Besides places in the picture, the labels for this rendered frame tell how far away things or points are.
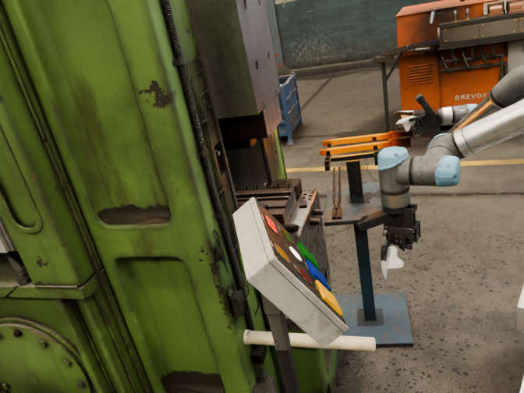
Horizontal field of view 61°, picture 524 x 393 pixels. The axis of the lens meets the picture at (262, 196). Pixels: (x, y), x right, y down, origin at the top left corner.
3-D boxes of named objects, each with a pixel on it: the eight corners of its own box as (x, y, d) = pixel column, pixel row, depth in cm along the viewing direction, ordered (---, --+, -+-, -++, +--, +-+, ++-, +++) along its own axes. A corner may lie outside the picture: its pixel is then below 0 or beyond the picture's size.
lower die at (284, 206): (297, 204, 181) (293, 185, 177) (285, 229, 164) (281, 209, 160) (203, 208, 194) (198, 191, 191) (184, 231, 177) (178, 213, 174)
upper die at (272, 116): (282, 119, 166) (277, 94, 162) (267, 137, 149) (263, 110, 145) (182, 130, 180) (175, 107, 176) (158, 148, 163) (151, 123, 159)
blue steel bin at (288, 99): (304, 124, 609) (296, 70, 579) (293, 144, 540) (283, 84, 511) (223, 133, 646) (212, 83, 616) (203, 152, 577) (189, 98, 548)
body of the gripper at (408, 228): (412, 253, 119) (409, 213, 114) (380, 247, 124) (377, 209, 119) (421, 238, 124) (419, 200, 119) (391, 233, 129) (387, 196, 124)
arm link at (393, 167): (407, 156, 108) (372, 156, 112) (409, 196, 112) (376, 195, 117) (413, 144, 114) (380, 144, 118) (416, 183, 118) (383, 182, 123)
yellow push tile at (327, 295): (334, 296, 114) (316, 278, 112) (343, 315, 107) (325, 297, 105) (329, 300, 114) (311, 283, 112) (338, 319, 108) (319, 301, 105)
